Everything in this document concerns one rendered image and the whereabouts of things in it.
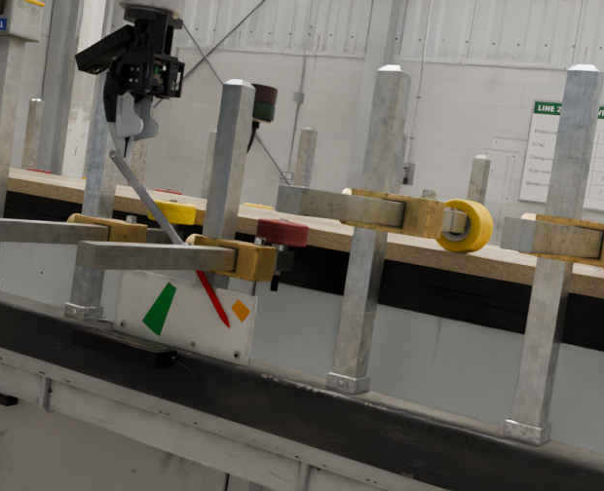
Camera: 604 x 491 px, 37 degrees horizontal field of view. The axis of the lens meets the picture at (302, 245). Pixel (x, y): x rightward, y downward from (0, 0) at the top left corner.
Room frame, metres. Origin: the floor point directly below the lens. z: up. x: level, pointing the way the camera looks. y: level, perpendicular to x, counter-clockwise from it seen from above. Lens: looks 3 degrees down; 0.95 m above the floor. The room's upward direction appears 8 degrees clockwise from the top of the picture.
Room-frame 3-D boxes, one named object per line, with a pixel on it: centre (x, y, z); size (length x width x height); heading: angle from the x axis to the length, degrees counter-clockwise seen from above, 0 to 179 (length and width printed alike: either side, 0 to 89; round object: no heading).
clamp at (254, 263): (1.32, 0.10, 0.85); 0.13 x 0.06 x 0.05; 59
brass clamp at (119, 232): (1.45, 0.32, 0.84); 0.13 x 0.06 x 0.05; 59
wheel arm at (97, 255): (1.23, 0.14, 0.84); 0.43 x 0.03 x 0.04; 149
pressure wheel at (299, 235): (1.41, 0.03, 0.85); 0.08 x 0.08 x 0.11
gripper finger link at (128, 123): (1.31, 0.28, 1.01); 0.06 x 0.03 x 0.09; 59
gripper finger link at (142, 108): (1.34, 0.26, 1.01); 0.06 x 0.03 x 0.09; 59
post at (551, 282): (1.07, -0.30, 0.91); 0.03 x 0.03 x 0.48; 59
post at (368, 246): (1.20, -0.09, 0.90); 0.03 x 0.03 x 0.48; 59
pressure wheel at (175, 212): (1.56, 0.23, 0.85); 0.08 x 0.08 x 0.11
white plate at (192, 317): (1.33, 0.16, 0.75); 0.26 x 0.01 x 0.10; 59
